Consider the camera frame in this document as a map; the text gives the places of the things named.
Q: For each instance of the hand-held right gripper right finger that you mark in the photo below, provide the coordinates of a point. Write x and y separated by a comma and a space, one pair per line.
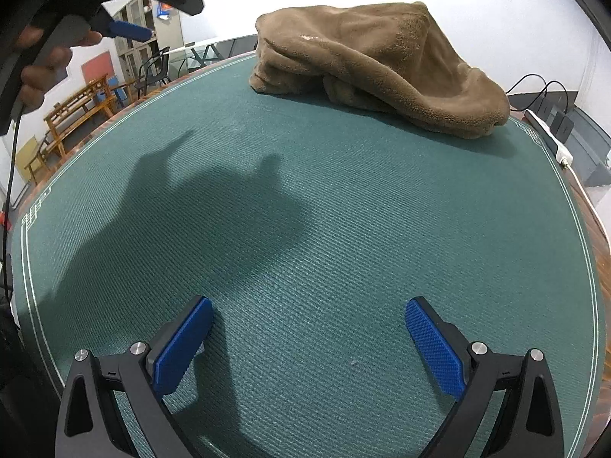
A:
434, 343

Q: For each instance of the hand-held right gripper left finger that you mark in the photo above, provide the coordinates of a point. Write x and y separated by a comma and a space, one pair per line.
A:
184, 343

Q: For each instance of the brown fleece cloth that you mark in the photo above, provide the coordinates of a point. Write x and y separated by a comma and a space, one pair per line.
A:
382, 57

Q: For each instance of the person's left hand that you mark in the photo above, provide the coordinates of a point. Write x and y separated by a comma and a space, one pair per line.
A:
36, 86

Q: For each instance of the beige glass-door cabinet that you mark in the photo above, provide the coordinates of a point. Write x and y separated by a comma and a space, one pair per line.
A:
143, 33

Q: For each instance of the orange blue sign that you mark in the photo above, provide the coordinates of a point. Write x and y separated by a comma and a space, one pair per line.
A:
162, 9

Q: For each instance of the black metal chair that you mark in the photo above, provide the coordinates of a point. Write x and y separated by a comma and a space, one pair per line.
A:
155, 69

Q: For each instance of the glass top table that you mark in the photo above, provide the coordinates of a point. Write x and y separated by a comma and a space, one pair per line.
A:
210, 50

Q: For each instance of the blue chair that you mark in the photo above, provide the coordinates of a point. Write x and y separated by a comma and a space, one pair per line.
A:
112, 88

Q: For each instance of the wooden bench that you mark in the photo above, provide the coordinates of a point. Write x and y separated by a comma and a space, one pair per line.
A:
76, 114

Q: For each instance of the yellow wooden chair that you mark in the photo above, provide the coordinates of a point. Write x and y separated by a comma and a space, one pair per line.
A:
31, 157

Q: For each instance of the green table mat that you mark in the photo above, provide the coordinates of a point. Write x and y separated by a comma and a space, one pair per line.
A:
310, 210

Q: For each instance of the white power strip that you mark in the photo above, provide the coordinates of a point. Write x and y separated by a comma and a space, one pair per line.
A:
549, 138

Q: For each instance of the grey steps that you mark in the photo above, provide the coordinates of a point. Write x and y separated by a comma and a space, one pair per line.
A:
592, 148

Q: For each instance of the black power adapter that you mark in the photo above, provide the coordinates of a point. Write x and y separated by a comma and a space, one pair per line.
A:
547, 113
564, 126

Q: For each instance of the red wall board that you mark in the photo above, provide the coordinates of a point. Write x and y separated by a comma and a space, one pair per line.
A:
98, 67

